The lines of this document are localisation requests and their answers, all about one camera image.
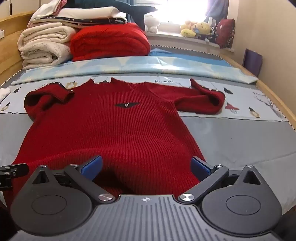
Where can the small white cloth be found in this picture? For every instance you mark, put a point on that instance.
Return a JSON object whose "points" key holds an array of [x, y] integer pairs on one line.
{"points": [[4, 93]]}

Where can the folded red knit blanket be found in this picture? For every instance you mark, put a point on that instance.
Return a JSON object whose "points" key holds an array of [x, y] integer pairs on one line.
{"points": [[108, 41]]}

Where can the white plush toy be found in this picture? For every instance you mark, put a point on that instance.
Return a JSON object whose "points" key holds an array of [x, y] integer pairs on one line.
{"points": [[152, 23]]}

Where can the folded white blanket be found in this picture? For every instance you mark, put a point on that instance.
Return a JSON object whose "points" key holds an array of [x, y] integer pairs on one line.
{"points": [[87, 11]]}

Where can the dark teal plush pillow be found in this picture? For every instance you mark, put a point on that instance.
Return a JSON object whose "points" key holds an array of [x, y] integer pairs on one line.
{"points": [[138, 10]]}

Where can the blue curtain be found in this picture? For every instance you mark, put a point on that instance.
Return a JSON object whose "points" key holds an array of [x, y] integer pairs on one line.
{"points": [[217, 11]]}

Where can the bright window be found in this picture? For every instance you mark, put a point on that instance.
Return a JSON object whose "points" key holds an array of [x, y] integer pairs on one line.
{"points": [[178, 11]]}

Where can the red knit sweater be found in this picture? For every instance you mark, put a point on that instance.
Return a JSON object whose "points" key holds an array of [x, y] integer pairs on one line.
{"points": [[120, 134]]}

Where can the yellow bear plush toy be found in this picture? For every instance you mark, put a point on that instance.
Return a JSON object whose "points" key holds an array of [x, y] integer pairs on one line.
{"points": [[204, 29]]}

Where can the folded dark trimmed blanket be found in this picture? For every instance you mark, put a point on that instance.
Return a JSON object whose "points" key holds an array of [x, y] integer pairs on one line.
{"points": [[97, 21]]}

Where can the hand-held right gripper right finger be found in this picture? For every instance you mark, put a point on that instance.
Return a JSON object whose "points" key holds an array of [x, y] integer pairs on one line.
{"points": [[200, 168]]}

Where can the purple bag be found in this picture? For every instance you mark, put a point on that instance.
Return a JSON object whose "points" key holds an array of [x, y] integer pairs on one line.
{"points": [[252, 61]]}

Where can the light blue patterned blanket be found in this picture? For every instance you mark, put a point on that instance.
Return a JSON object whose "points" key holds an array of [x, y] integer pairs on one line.
{"points": [[143, 66]]}

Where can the folded cream quilt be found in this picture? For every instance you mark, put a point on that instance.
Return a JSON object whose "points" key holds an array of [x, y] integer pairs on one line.
{"points": [[44, 46]]}

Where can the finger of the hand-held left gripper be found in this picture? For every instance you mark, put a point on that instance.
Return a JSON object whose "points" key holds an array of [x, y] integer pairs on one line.
{"points": [[16, 170]]}

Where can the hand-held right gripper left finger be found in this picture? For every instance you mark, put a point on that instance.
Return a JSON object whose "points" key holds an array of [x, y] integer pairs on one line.
{"points": [[92, 168]]}

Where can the red cushion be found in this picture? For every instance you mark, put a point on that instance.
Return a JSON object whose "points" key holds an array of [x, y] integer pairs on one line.
{"points": [[225, 33]]}

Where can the wooden bed frame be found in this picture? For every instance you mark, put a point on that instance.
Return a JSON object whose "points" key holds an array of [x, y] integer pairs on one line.
{"points": [[9, 48]]}

